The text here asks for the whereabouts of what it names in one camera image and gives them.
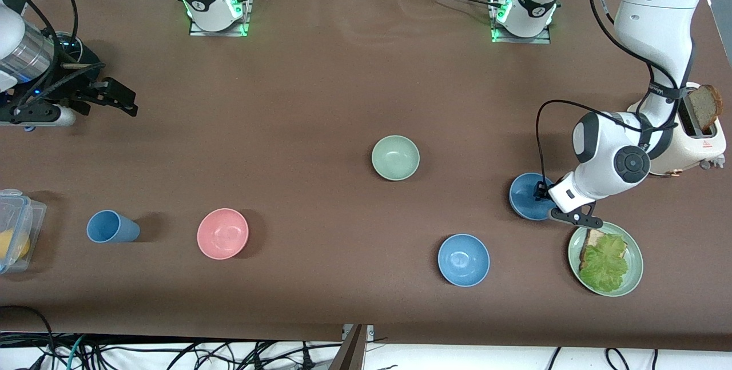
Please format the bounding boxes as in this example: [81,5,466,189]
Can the blue bowl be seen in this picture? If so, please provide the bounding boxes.
[509,173,558,221]
[437,233,491,288]

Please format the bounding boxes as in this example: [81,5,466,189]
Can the green bowl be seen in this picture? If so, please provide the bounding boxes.
[371,135,420,182]

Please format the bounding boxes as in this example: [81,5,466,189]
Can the pink bowl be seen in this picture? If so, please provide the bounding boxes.
[197,208,250,260]

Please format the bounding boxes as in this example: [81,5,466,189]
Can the black pot with lid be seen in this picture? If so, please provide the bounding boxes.
[54,34,84,66]

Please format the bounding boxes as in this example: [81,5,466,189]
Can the bread slice under lettuce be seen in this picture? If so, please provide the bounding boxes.
[579,228,628,270]

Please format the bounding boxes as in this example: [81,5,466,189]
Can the green lettuce leaf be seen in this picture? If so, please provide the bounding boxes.
[579,234,630,293]

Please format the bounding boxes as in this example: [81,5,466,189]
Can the green plate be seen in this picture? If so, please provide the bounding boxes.
[568,221,644,297]

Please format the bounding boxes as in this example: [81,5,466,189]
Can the blue cup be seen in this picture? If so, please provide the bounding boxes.
[86,210,141,244]

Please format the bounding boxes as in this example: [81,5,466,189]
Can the clear container with blue lid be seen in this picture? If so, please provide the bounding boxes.
[0,189,47,274]

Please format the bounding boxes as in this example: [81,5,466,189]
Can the cream toaster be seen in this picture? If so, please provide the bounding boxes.
[627,81,728,177]

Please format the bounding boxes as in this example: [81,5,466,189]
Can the yellow fruit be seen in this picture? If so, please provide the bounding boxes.
[0,230,30,262]

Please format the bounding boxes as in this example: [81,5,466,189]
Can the brown toast slice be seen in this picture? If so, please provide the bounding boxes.
[685,84,723,135]

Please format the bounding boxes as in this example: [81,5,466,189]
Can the brown table cover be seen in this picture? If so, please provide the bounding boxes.
[0,0,732,353]

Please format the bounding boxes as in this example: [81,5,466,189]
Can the dark metal pole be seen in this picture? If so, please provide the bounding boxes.
[329,324,368,370]

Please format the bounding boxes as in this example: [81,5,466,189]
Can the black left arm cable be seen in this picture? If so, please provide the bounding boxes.
[535,0,695,188]

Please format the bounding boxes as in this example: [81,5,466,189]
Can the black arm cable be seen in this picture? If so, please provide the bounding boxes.
[535,0,695,188]
[0,0,81,113]

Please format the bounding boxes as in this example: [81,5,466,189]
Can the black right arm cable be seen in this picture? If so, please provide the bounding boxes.
[0,0,81,113]

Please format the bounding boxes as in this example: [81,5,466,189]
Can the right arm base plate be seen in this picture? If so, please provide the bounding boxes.
[189,0,253,37]

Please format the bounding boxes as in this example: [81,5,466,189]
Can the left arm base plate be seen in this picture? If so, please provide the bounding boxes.
[491,0,552,45]

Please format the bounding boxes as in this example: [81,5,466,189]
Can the grey metal bracket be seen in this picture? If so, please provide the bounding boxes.
[342,324,375,341]

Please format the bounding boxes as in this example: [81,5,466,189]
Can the black looped cable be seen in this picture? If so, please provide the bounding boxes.
[0,305,56,370]

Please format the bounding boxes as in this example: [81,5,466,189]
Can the teal cable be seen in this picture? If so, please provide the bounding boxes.
[67,334,87,370]

